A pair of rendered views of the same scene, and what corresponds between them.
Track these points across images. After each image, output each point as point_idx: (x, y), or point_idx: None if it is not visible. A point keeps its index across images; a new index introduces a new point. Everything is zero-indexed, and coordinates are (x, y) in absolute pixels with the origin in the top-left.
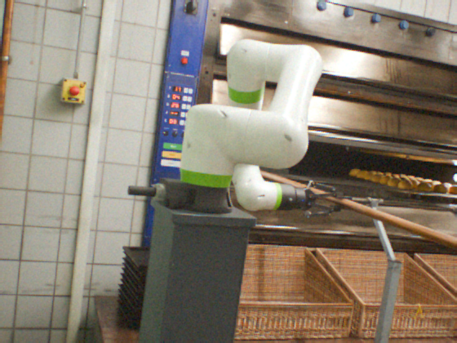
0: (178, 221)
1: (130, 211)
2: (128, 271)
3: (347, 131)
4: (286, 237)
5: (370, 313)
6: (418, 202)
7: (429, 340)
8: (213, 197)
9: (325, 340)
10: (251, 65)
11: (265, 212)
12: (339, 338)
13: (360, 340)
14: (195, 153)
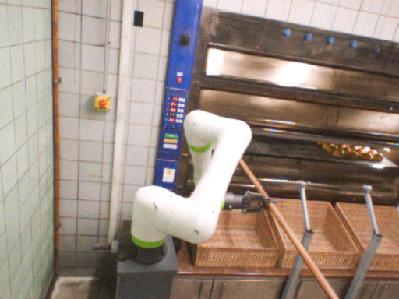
0: (121, 276)
1: (144, 173)
2: None
3: (295, 125)
4: (246, 189)
5: (291, 255)
6: (337, 184)
7: (330, 272)
8: (149, 254)
9: (257, 269)
10: (198, 134)
11: (233, 174)
12: (268, 267)
13: (281, 270)
14: (136, 226)
